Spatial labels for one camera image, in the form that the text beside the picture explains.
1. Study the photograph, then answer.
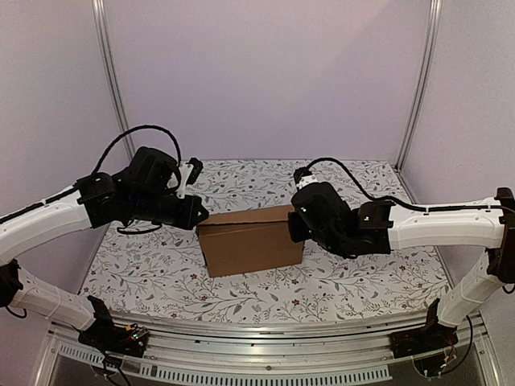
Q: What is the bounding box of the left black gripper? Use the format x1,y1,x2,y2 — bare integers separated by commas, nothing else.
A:
130,191,209,230

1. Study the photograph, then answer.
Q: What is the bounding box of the brown cardboard box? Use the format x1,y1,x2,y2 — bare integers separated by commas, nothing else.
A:
196,205,304,277

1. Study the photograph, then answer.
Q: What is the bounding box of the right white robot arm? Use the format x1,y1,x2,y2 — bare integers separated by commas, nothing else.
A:
288,179,514,351

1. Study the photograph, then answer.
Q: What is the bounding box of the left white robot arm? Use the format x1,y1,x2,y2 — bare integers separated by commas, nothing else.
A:
1,147,208,349

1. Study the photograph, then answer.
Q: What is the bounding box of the floral patterned table mat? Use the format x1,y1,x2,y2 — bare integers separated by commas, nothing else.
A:
80,160,451,324

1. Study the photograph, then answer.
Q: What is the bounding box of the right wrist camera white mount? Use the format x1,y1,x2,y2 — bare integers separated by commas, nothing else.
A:
293,167,319,191

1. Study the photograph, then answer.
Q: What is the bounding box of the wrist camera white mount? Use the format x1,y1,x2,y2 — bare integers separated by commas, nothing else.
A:
175,158,204,199
293,167,319,191

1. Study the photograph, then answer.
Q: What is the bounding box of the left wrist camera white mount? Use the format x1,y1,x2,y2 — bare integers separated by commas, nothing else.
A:
175,158,204,199

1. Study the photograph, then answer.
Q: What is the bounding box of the right black camera cable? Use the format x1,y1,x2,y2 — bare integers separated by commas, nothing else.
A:
307,157,427,212

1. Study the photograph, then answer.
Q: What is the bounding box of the black camera cable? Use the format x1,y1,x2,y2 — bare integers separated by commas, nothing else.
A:
307,157,427,212
90,125,183,178

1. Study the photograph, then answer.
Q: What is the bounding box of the left black camera cable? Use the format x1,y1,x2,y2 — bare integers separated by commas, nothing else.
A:
90,125,183,178

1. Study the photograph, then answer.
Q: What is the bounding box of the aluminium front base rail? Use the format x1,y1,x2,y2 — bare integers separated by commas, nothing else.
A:
34,309,500,386

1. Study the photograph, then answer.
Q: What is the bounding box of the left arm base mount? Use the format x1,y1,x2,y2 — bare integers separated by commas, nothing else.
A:
78,318,150,358

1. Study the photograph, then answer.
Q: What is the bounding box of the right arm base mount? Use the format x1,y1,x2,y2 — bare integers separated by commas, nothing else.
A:
389,322,458,378

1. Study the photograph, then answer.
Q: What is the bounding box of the left aluminium corner post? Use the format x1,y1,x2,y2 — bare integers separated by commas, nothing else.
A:
90,0,142,170

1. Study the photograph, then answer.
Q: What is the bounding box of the aluminium corner post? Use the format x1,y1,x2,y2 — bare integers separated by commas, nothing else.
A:
90,0,142,170
394,0,443,174

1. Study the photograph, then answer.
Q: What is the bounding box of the right aluminium corner post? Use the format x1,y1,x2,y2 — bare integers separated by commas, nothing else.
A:
394,0,443,174

